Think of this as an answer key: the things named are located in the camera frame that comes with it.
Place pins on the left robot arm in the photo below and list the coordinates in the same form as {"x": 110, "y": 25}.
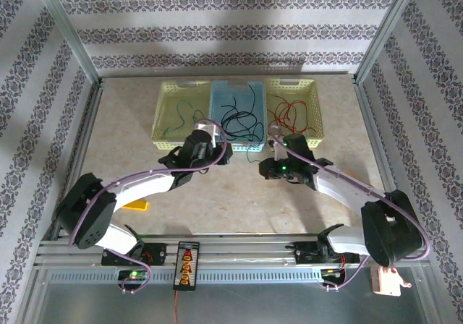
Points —
{"x": 90, "y": 215}

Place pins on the beige plastic box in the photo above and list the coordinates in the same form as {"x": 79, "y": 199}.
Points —
{"x": 387, "y": 280}

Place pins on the pale yellow perforated basket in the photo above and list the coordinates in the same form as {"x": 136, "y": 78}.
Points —
{"x": 314, "y": 103}
{"x": 166, "y": 114}

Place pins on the yellow flat block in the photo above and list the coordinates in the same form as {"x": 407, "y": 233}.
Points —
{"x": 136, "y": 205}

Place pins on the aluminium mounting rail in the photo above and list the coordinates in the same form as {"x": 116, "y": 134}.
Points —
{"x": 235, "y": 255}

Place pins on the black power distribution board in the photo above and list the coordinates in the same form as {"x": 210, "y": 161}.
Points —
{"x": 186, "y": 266}

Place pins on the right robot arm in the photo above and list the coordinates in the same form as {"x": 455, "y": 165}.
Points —
{"x": 390, "y": 226}

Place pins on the metal side rail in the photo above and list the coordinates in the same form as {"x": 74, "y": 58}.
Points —
{"x": 374, "y": 136}
{"x": 77, "y": 150}

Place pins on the metal frame post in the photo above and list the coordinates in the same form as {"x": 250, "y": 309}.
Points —
{"x": 65, "y": 27}
{"x": 387, "y": 27}

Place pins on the metal back rail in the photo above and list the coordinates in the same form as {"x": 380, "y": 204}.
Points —
{"x": 224, "y": 74}

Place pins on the blue perforated basket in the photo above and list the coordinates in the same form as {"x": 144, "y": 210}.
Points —
{"x": 224, "y": 96}

